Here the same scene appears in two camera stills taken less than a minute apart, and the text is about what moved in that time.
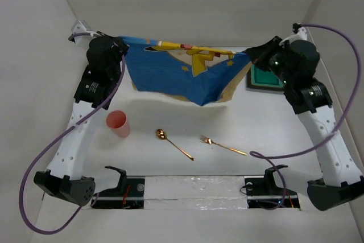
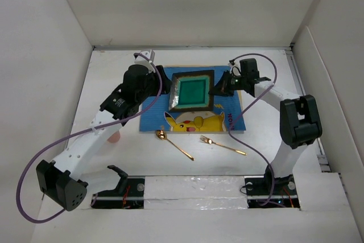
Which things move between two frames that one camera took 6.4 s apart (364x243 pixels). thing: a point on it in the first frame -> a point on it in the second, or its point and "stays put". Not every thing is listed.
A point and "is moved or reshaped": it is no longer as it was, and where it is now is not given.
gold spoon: x=162 y=134 stays put
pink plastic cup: x=116 y=120 is moved or reshaped
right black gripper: x=260 y=54 -> x=222 y=87
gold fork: x=207 y=140 stays put
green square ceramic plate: x=259 y=80 is moved or reshaped
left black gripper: x=118 y=43 -> x=155 y=76
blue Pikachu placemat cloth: x=200 y=75 -> x=227 y=114
